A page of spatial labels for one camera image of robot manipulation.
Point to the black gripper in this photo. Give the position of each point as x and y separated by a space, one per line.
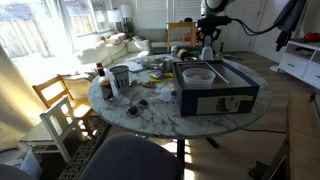
208 30

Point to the white plastic bottle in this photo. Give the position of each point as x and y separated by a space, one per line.
207 52

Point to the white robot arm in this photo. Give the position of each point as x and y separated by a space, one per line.
212 8

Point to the green glass bottle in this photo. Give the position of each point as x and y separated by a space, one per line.
220 53

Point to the brown sauce bottle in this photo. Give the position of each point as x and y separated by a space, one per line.
104 83

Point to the white door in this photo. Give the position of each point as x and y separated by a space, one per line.
238 35

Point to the wooden high chair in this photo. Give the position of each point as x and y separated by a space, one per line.
178 29

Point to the clear plastic round container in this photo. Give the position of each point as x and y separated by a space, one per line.
198 77

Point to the navy blue cardboard box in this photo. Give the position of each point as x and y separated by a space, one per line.
231 92

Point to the yellow package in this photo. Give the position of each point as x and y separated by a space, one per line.
161 77

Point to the dark hanging jacket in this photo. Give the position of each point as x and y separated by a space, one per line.
287 21

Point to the small white cup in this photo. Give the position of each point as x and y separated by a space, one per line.
165 94

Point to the white sofa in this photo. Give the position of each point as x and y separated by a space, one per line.
117 47

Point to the white table lamp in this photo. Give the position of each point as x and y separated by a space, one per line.
115 17

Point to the white drawer cabinet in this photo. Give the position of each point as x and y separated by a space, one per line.
302 60

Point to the round white marble table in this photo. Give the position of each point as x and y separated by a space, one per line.
163 119

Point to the grey patterned cup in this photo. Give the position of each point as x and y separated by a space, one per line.
120 75

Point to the red item on cabinet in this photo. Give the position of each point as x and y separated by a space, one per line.
311 37

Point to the dark cupcake rear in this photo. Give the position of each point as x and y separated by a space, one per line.
143 103

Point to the dark cupcake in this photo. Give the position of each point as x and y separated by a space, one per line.
143 103
133 111

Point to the dark cupcake front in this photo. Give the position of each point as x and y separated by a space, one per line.
133 111

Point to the light wooden desk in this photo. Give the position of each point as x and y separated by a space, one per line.
299 155

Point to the yellow wooden kids chair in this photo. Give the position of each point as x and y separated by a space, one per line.
54 89

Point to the white wooden kids chair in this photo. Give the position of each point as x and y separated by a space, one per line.
55 126

